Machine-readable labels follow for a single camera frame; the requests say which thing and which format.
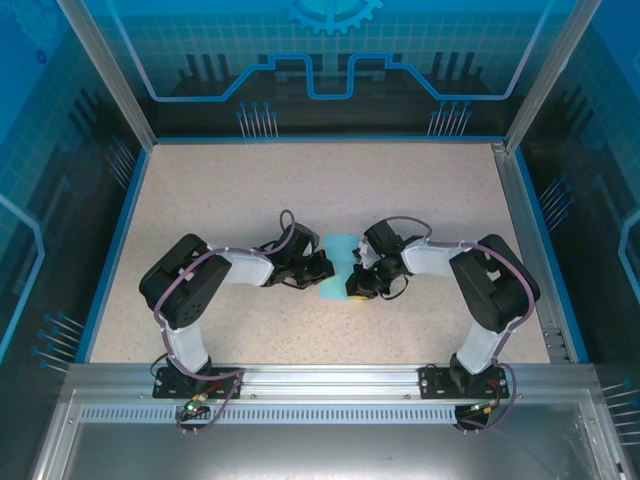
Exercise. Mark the light blue cloth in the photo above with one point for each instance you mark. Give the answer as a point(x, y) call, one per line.
point(340, 250)

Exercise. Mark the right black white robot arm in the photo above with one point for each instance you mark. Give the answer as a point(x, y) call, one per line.
point(500, 300)

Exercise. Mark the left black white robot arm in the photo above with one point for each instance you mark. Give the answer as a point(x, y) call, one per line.
point(200, 290)

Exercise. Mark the grey sheet metal cover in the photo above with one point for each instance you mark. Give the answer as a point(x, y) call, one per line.
point(320, 450)

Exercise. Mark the blue table edge strip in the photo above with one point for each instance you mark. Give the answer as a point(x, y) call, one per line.
point(325, 140)
point(117, 250)
point(548, 250)

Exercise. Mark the blue printed side panel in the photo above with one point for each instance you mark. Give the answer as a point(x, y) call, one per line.
point(600, 200)
point(40, 200)

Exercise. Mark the blue gear print panel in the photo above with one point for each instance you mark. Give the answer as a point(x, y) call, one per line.
point(200, 30)

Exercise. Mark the aluminium mounting rail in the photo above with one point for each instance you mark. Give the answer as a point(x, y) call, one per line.
point(325, 380)

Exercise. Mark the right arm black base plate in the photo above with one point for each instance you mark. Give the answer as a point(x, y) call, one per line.
point(432, 382)

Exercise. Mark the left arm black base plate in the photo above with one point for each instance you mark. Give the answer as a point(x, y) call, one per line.
point(225, 385)

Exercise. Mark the aluminium side rail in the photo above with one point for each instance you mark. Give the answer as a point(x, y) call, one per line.
point(530, 250)

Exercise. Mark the aluminium frame post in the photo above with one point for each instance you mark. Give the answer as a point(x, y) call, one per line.
point(549, 75)
point(112, 75)

